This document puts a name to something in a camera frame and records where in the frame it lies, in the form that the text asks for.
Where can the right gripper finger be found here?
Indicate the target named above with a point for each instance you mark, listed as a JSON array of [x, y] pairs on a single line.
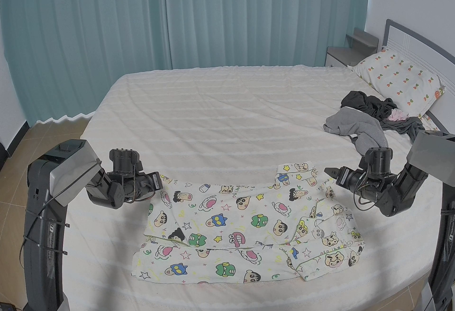
[[332, 173]]

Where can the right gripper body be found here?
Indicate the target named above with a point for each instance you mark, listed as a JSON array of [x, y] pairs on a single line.
[[348, 179]]

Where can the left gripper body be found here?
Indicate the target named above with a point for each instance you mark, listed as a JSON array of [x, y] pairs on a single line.
[[149, 183]]

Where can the white printed pyjama top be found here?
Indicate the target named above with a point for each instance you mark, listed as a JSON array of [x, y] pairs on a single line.
[[231, 231]]

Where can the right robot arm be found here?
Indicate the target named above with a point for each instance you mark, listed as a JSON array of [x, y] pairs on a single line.
[[433, 156]]

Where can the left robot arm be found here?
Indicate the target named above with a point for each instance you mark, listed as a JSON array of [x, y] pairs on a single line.
[[42, 231]]

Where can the black garment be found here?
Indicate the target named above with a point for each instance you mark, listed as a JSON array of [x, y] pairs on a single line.
[[359, 99]]

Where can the pink garment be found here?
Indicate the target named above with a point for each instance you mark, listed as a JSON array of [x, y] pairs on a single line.
[[396, 114]]

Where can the bed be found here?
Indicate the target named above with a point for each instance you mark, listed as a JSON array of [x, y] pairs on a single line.
[[231, 117]]

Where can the white printed pillow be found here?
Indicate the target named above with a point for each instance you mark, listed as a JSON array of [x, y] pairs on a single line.
[[398, 78]]

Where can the grey bedside table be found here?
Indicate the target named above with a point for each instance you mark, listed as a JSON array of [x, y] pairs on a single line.
[[341, 53]]

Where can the black chest of drawers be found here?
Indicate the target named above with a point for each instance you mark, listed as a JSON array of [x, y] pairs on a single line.
[[3, 155]]

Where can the blue-green curtain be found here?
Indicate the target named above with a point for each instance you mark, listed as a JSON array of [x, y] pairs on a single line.
[[177, 11]]

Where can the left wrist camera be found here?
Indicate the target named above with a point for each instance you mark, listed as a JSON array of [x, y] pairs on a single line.
[[139, 166]]

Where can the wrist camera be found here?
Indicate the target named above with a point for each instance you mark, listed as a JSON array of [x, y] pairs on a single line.
[[139, 166], [363, 163]]

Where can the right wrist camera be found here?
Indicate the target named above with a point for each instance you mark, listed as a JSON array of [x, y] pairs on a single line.
[[363, 163]]

